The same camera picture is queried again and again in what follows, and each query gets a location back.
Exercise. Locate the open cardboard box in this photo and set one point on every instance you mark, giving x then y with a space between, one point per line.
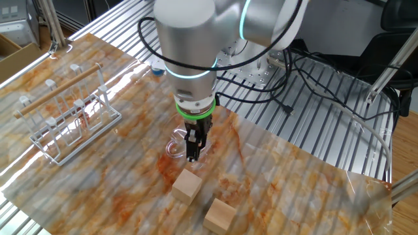
23 57

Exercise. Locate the grey metal cabinet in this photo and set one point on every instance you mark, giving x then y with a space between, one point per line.
19 26

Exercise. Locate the light wooden cube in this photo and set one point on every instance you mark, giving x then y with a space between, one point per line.
218 217
186 186

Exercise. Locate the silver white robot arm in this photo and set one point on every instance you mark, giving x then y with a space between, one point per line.
189 49

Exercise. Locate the orange marble pattern mat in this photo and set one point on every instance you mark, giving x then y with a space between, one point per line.
114 196

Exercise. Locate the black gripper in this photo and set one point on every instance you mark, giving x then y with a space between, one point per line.
199 125

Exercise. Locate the black office chair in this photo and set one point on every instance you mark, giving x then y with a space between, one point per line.
398 13

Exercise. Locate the silver perforated base plate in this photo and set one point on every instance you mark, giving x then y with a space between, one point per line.
248 73

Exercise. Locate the beige upright post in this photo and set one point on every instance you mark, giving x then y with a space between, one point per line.
52 23

